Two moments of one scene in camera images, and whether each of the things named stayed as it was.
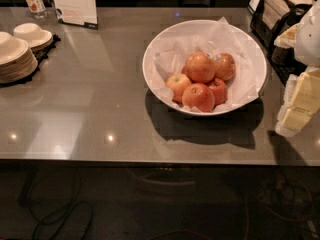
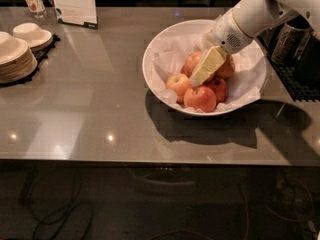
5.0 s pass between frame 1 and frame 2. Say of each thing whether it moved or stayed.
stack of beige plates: stayed
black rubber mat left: stayed
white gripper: moved
